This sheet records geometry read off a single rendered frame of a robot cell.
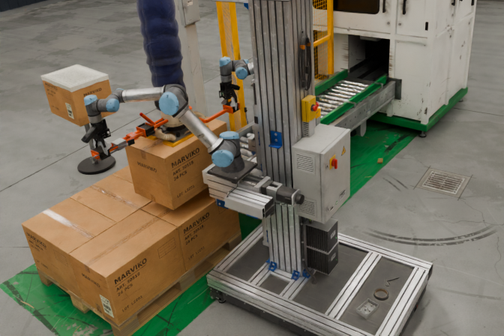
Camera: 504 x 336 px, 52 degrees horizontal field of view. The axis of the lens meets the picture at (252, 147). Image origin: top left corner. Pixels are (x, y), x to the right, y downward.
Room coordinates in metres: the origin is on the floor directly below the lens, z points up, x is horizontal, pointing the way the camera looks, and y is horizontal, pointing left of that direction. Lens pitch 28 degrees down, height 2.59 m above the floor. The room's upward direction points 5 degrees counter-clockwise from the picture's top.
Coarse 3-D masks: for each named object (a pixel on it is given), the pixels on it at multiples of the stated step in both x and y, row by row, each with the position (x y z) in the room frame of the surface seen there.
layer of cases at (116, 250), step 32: (96, 192) 3.40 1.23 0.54; (128, 192) 3.35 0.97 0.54; (32, 224) 3.04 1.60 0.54; (64, 224) 3.00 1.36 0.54; (96, 224) 2.97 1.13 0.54; (128, 224) 2.93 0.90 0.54; (160, 224) 2.90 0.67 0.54; (192, 224) 2.95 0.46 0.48; (224, 224) 3.18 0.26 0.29; (64, 256) 2.71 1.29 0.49; (96, 256) 2.61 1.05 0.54; (128, 256) 2.58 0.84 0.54; (160, 256) 2.72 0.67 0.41; (192, 256) 2.91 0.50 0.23; (96, 288) 2.51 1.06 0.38; (128, 288) 2.50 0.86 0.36; (160, 288) 2.68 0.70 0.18
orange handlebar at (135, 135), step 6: (228, 108) 3.23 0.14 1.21; (216, 114) 3.14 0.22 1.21; (222, 114) 3.18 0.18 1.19; (204, 120) 3.07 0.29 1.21; (210, 120) 3.09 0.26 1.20; (156, 126) 3.06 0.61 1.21; (132, 132) 2.97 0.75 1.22; (138, 132) 2.99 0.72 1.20; (126, 138) 2.92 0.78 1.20; (132, 138) 2.91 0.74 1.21; (138, 138) 2.94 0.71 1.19
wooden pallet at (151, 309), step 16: (240, 240) 3.28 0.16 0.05; (208, 256) 3.02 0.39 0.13; (224, 256) 3.14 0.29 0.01; (192, 272) 2.89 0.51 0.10; (64, 288) 2.81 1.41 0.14; (176, 288) 2.83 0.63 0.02; (80, 304) 2.70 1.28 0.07; (160, 304) 2.68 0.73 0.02; (128, 320) 2.46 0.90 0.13; (144, 320) 2.55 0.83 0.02
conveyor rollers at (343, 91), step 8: (344, 80) 5.25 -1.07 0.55; (328, 88) 5.06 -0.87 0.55; (336, 88) 5.09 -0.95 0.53; (344, 88) 5.03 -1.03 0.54; (352, 88) 5.06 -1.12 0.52; (360, 88) 5.00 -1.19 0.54; (320, 96) 4.90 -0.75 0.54; (328, 96) 4.86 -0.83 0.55; (336, 96) 4.88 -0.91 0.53; (344, 96) 4.83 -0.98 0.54; (352, 96) 4.85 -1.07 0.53; (368, 96) 4.76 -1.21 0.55; (320, 104) 4.69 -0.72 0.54; (328, 104) 4.65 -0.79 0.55; (336, 104) 4.67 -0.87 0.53; (328, 112) 4.45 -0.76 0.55; (344, 112) 4.42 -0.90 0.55; (248, 136) 4.14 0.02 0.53; (240, 144) 3.98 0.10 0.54; (248, 152) 3.81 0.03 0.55
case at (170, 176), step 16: (224, 128) 3.28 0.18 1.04; (144, 144) 3.08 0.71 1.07; (160, 144) 3.05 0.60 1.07; (192, 144) 3.04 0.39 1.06; (128, 160) 3.11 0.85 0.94; (144, 160) 2.99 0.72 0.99; (160, 160) 2.88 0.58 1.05; (176, 160) 2.93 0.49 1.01; (192, 160) 3.03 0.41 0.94; (208, 160) 3.14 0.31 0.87; (144, 176) 3.02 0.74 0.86; (160, 176) 2.90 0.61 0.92; (176, 176) 2.91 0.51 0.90; (192, 176) 3.01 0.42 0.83; (144, 192) 3.05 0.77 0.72; (160, 192) 2.92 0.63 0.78; (176, 192) 2.90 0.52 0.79; (192, 192) 3.00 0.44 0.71
